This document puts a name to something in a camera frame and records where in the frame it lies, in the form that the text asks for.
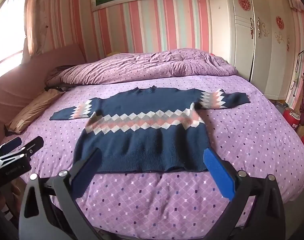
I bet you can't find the red fire extinguisher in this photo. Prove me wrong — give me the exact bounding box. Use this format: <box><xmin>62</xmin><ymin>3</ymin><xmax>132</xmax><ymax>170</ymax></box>
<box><xmin>283</xmin><ymin>107</ymin><xmax>302</xmax><ymax>131</ymax></box>

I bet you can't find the white wardrobe with red decals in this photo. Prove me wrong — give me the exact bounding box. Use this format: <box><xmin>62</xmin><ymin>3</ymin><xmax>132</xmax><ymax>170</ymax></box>
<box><xmin>207</xmin><ymin>0</ymin><xmax>302</xmax><ymax>101</ymax></box>

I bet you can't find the bed with purple dotted sheet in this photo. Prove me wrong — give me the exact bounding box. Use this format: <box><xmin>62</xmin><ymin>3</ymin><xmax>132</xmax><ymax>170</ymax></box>
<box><xmin>2</xmin><ymin>75</ymin><xmax>304</xmax><ymax>240</ymax></box>

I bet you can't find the tan pillow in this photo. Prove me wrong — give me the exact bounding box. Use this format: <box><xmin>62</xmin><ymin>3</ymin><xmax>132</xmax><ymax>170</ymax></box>
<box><xmin>4</xmin><ymin>89</ymin><xmax>66</xmax><ymax>134</ymax></box>

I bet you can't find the pink padded headboard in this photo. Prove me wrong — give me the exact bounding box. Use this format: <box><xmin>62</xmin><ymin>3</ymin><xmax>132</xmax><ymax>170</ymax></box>
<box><xmin>0</xmin><ymin>42</ymin><xmax>87</xmax><ymax>145</ymax></box>

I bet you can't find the purple dotted quilt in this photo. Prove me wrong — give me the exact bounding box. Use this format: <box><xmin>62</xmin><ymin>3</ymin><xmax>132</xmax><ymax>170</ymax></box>
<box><xmin>44</xmin><ymin>50</ymin><xmax>238</xmax><ymax>88</ymax></box>

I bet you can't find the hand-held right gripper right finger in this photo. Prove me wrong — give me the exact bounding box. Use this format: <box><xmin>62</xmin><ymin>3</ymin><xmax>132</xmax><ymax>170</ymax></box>
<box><xmin>203</xmin><ymin>147</ymin><xmax>286</xmax><ymax>240</ymax></box>

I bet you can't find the dark cloth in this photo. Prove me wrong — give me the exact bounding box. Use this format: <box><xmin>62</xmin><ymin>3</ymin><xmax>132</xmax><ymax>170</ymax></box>
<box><xmin>44</xmin><ymin>65</ymin><xmax>76</xmax><ymax>92</ymax></box>

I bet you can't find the navy diamond-pattern knit sweater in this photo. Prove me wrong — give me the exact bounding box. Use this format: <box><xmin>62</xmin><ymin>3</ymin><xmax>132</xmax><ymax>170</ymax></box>
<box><xmin>50</xmin><ymin>85</ymin><xmax>251</xmax><ymax>173</ymax></box>

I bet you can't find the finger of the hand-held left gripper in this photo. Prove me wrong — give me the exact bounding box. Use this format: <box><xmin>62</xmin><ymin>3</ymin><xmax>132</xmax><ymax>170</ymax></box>
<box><xmin>0</xmin><ymin>136</ymin><xmax>23</xmax><ymax>153</ymax></box>
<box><xmin>21</xmin><ymin>135</ymin><xmax>44</xmax><ymax>156</ymax></box>

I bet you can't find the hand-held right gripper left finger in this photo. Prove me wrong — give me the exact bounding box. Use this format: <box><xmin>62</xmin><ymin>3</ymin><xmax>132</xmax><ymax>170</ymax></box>
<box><xmin>18</xmin><ymin>147</ymin><xmax>103</xmax><ymax>240</ymax></box>

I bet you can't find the cardboard box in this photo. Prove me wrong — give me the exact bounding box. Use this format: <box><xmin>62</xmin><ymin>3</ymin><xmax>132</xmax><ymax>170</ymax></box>
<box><xmin>295</xmin><ymin>124</ymin><xmax>304</xmax><ymax>143</ymax></box>

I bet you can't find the bright window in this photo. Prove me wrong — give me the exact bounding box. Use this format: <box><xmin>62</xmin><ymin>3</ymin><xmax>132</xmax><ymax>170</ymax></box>
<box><xmin>0</xmin><ymin>0</ymin><xmax>27</xmax><ymax>68</ymax></box>

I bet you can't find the pink curtain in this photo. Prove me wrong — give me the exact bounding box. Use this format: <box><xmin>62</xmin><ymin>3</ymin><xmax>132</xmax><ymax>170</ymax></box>
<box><xmin>24</xmin><ymin>0</ymin><xmax>58</xmax><ymax>55</ymax></box>

